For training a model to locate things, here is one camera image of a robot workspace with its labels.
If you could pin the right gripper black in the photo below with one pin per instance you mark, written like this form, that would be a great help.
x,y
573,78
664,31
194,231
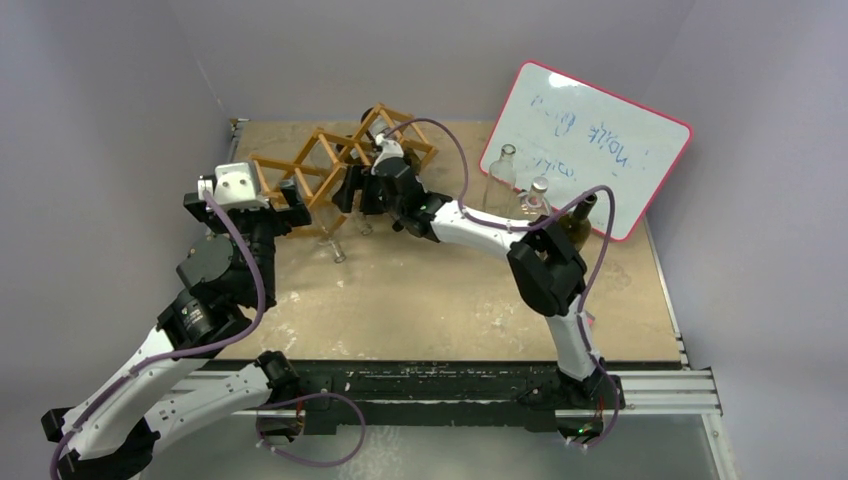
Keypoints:
x,y
370,187

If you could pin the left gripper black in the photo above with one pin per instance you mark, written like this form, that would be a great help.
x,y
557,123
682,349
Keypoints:
x,y
294,215

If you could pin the olive green wine bottle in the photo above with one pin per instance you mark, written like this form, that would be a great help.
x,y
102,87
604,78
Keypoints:
x,y
356,154

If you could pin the clear bottle green label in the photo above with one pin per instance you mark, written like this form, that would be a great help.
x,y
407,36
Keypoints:
x,y
533,204

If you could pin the dark green wine bottle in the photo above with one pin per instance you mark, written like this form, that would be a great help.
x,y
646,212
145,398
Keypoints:
x,y
576,223

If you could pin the clear square glass bottle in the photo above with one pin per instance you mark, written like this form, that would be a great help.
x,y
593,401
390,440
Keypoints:
x,y
362,223

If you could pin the dark bottle beige label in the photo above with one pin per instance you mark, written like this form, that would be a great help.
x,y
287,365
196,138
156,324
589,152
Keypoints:
x,y
377,125

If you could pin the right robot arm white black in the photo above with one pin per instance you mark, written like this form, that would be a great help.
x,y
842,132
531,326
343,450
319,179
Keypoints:
x,y
547,269

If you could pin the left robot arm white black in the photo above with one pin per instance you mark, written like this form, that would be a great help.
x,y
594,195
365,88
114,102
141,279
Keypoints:
x,y
116,433

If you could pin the wooden lattice wine rack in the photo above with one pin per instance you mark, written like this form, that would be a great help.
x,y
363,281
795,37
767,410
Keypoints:
x,y
319,177

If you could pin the pink framed whiteboard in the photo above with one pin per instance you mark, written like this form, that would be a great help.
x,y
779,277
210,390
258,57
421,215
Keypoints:
x,y
579,136

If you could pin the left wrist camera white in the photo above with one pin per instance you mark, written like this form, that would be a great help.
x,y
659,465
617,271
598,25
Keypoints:
x,y
234,186

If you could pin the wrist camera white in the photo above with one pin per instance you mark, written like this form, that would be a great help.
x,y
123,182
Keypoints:
x,y
234,186
389,148

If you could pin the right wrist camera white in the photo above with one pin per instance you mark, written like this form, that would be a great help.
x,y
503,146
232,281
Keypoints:
x,y
389,148

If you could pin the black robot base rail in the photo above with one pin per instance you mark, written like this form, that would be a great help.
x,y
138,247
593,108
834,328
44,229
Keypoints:
x,y
533,395

